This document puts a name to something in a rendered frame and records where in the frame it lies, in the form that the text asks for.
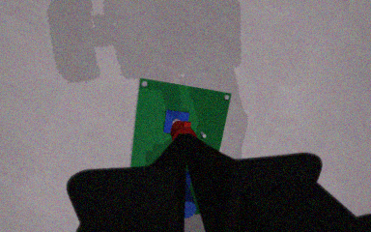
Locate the green circuit board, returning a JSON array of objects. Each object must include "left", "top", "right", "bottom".
[{"left": 130, "top": 77, "right": 232, "bottom": 218}]

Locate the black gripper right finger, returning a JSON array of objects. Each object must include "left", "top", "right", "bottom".
[{"left": 185, "top": 133, "right": 322, "bottom": 232}]

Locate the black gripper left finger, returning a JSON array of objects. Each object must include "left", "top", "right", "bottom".
[{"left": 67, "top": 133, "right": 186, "bottom": 232}]

